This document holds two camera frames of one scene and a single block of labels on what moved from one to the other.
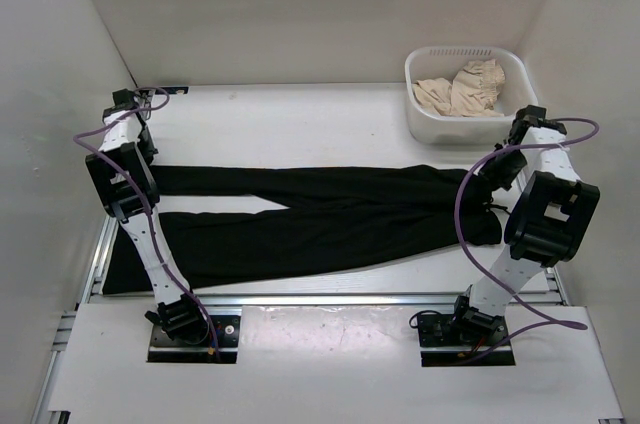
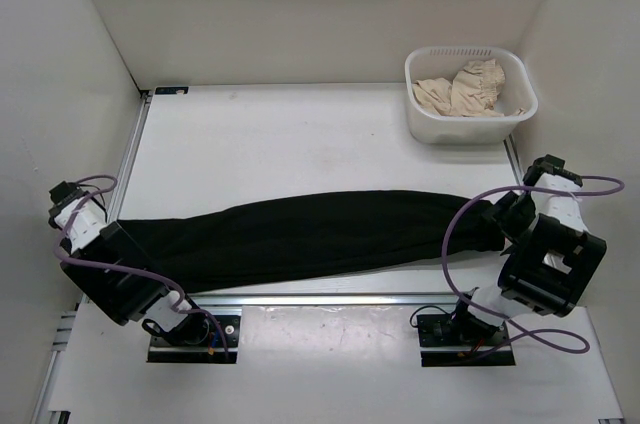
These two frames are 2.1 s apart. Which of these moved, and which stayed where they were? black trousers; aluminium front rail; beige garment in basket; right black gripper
Moved: black trousers; right black gripper
Stayed: aluminium front rail; beige garment in basket
